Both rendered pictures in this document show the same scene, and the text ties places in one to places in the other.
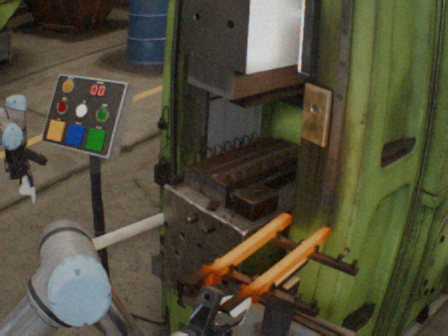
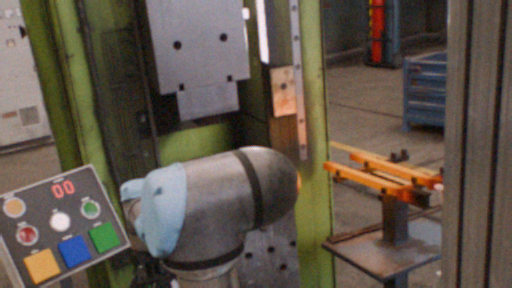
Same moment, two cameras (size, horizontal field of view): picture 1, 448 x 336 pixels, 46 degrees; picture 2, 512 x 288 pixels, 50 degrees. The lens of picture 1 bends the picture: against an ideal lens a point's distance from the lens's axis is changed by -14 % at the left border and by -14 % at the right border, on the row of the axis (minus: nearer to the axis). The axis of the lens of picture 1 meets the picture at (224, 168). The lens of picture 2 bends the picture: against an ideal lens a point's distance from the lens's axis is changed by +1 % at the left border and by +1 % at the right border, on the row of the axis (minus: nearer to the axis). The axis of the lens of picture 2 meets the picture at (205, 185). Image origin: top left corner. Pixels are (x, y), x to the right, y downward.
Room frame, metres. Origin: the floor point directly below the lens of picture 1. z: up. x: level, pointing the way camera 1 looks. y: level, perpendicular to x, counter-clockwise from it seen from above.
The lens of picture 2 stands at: (0.89, 1.55, 1.69)
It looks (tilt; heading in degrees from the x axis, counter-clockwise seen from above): 21 degrees down; 301
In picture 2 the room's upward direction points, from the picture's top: 8 degrees counter-clockwise
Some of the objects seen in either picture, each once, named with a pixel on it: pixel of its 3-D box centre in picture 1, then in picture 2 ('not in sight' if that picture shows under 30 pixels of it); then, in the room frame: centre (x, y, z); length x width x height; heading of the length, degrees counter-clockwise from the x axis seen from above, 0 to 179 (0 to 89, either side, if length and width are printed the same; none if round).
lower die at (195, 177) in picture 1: (249, 166); not in sight; (1.88, -0.09, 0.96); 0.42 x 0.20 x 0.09; 135
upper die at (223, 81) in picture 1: (257, 66); (191, 91); (1.88, -0.09, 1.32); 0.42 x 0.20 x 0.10; 135
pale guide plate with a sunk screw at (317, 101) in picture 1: (316, 114); (282, 91); (1.61, -0.25, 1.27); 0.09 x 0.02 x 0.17; 45
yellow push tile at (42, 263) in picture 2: (56, 130); (41, 266); (1.99, 0.65, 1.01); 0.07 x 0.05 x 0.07; 70
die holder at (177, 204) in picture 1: (256, 237); (225, 242); (1.85, -0.13, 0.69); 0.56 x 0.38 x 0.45; 135
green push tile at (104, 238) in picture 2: (96, 139); (104, 238); (1.92, 0.47, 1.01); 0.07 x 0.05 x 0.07; 70
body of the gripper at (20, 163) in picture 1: (17, 158); (152, 269); (1.59, 0.68, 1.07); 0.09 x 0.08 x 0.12; 131
